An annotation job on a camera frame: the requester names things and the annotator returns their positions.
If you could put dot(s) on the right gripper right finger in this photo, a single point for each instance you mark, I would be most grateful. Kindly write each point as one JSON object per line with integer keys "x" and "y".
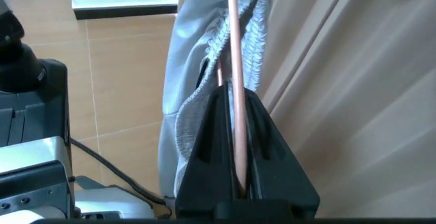
{"x": 279, "y": 176}

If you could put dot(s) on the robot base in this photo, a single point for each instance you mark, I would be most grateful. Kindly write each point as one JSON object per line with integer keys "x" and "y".
{"x": 34, "y": 156}

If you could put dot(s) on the pale grey shorts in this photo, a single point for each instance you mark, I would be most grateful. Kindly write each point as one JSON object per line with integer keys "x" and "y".
{"x": 187, "y": 47}

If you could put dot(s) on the pink clothes hanger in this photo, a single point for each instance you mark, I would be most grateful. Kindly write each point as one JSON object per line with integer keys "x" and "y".
{"x": 235, "y": 47}

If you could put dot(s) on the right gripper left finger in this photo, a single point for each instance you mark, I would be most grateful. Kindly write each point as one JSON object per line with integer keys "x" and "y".
{"x": 204, "y": 169}

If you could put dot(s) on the beige curtain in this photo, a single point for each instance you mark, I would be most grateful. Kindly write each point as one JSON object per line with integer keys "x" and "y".
{"x": 357, "y": 81}

